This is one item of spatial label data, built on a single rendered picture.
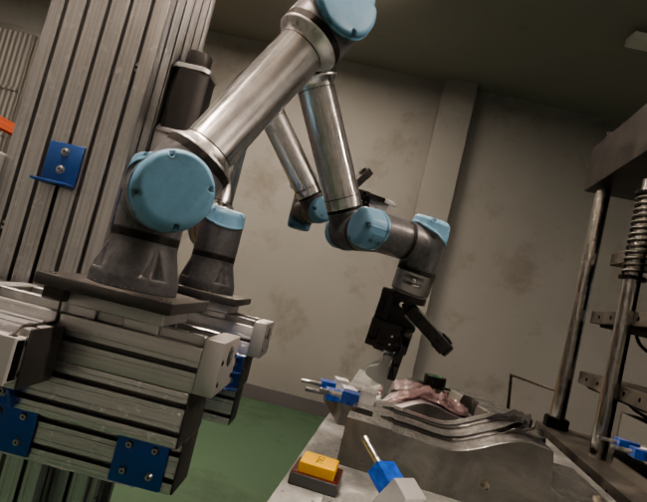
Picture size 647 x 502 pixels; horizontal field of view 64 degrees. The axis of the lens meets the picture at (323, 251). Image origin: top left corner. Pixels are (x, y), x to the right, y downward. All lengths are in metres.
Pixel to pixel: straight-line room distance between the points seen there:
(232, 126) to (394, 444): 0.64
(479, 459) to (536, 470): 0.10
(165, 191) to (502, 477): 0.76
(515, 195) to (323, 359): 2.32
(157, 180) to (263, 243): 4.08
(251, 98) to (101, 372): 0.50
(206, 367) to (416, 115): 4.41
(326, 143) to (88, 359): 0.57
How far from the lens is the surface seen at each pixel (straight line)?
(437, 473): 1.05
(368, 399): 1.19
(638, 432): 1.84
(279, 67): 0.87
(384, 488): 0.86
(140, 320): 0.89
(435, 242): 0.98
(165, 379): 0.88
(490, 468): 1.06
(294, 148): 1.48
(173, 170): 0.76
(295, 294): 4.77
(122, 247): 0.91
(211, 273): 1.37
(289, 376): 4.83
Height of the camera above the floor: 1.12
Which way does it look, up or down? 4 degrees up
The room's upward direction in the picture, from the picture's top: 14 degrees clockwise
